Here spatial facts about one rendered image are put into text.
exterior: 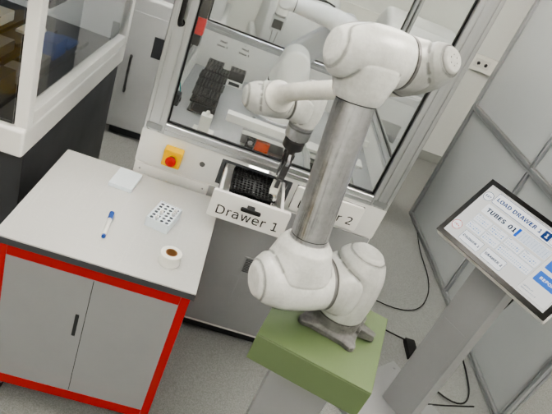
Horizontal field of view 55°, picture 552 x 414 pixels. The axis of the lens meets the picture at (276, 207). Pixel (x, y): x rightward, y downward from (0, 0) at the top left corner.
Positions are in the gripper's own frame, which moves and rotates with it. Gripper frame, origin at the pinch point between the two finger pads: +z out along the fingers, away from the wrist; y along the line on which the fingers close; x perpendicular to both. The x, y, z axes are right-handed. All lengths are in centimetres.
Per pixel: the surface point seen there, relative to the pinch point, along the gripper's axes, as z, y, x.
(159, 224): 17.5, -21.5, 34.9
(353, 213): 6.9, 11.8, -35.5
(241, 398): 96, -18, -20
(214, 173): 11.3, 13.4, 22.3
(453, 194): 51, 169, -150
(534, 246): -14, -6, -98
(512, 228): -15, 2, -92
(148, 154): 13, 13, 49
